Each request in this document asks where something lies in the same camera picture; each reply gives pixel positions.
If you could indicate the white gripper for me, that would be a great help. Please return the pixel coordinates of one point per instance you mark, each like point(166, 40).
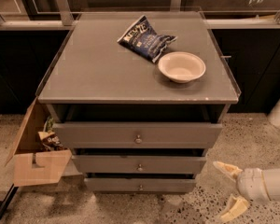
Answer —
point(250, 183)

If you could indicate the grey drawer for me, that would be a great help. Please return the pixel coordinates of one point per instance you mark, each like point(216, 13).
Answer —
point(140, 183)
point(137, 134)
point(139, 161)

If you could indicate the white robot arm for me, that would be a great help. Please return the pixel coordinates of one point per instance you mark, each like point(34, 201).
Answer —
point(272, 184)

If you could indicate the grey drawer cabinet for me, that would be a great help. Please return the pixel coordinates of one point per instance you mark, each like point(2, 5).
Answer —
point(137, 112)

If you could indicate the grey bottom drawer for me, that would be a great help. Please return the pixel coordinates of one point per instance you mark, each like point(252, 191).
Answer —
point(140, 183)

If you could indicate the grey top drawer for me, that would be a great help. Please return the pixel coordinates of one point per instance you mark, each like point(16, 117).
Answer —
point(137, 134)

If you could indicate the white paper bowl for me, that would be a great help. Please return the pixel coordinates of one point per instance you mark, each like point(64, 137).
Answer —
point(181, 67)

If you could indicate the clear acrylic guard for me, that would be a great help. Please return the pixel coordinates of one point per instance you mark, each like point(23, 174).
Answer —
point(221, 47)

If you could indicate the blue chip bag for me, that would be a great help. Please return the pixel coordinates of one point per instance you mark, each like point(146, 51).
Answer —
point(142, 39)

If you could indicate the snack bags in box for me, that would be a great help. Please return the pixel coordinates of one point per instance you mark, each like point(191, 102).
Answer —
point(48, 138)

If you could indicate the brown cardboard box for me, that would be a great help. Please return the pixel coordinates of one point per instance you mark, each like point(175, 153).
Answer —
point(32, 164)

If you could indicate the black metal leg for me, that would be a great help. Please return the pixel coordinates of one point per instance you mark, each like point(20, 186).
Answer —
point(7, 200)

